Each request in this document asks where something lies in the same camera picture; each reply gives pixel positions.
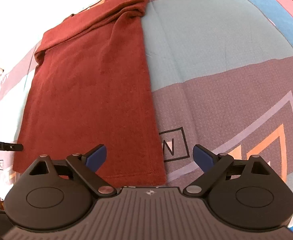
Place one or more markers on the printed blue grey blanket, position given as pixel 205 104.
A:
pixel 211 55

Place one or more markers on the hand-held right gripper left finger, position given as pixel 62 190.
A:
pixel 96 158

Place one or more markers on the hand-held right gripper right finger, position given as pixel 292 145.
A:
pixel 202 158

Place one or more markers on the rust red sweater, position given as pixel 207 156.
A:
pixel 86 92

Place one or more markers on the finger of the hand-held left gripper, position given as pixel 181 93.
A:
pixel 6 146

